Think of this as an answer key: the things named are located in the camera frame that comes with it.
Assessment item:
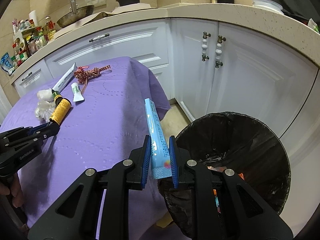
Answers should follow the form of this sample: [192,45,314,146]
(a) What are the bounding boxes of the clear plastic bag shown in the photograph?
[35,101,56,122]

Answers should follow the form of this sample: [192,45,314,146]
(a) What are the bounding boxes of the yellow label bottle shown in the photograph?
[49,98,72,125]

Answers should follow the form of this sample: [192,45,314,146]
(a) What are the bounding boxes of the white tissue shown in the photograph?
[36,89,54,102]

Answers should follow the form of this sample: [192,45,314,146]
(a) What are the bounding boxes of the green label bottle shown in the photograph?
[52,89,63,106]

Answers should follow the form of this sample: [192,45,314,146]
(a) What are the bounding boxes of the white green tube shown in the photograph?
[71,82,85,102]

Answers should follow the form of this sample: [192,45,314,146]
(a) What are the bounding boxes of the long white tube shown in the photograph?
[52,63,77,92]

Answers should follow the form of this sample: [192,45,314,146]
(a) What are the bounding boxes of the red checkered ribbon bow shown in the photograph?
[73,65,111,95]

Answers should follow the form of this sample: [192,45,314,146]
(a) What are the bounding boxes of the light blue tube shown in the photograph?
[145,98,172,179]

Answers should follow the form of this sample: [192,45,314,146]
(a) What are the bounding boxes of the orange plastic bag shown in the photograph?
[207,166,230,215]

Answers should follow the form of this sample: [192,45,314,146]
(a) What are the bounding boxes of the black lined trash bin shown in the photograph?
[158,112,291,239]

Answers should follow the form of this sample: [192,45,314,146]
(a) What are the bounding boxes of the person left hand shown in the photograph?
[0,173,24,208]

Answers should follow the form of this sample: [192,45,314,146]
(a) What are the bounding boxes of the purple tablecloth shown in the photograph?
[1,57,170,239]

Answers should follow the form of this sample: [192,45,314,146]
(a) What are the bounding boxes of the seasoning shelf with bottles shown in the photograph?
[12,19,47,65]

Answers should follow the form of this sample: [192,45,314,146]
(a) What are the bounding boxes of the cooking oil bottle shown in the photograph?
[45,16,56,41]

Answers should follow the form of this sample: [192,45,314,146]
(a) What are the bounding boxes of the steel wok pan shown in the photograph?
[57,0,94,28]

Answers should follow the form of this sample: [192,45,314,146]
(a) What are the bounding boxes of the black casserole pot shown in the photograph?
[116,0,140,7]

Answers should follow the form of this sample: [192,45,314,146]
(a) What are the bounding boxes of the white stacked containers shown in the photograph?
[252,0,284,15]

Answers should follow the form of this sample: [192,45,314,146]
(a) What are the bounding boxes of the right cabinet door handle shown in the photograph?
[215,35,226,69]

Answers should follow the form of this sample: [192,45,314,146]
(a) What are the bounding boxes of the cabinet door handle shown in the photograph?
[201,32,211,62]
[215,35,226,69]

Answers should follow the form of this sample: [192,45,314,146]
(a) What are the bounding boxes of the left cabinet door handle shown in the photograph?
[201,32,211,62]

